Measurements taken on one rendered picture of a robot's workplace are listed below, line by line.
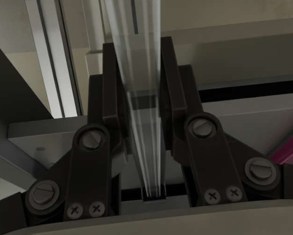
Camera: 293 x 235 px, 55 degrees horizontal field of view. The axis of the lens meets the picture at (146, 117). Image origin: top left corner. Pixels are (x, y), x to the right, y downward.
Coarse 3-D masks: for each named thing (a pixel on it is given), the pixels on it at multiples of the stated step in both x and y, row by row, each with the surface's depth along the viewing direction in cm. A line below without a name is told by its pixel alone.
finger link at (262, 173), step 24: (168, 48) 11; (168, 72) 10; (192, 72) 11; (168, 96) 10; (192, 96) 11; (168, 120) 10; (168, 144) 11; (240, 144) 9; (240, 168) 9; (264, 168) 9; (264, 192) 8
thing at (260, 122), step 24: (216, 96) 23; (240, 96) 23; (264, 96) 17; (288, 96) 16; (48, 120) 16; (72, 120) 16; (240, 120) 17; (264, 120) 17; (288, 120) 18; (24, 144) 17; (48, 144) 17; (264, 144) 21; (48, 168) 22; (168, 168) 25
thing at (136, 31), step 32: (128, 0) 7; (160, 0) 7; (128, 32) 8; (160, 32) 8; (128, 64) 9; (160, 64) 9; (128, 96) 11; (160, 96) 11; (160, 128) 14; (160, 160) 19; (160, 192) 28
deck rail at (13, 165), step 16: (0, 64) 16; (0, 80) 16; (16, 80) 18; (0, 96) 16; (16, 96) 18; (32, 96) 20; (0, 112) 16; (16, 112) 18; (32, 112) 20; (48, 112) 24; (0, 128) 16; (0, 144) 15; (0, 160) 16; (16, 160) 17; (32, 160) 19; (0, 176) 18; (16, 176) 19; (32, 176) 19
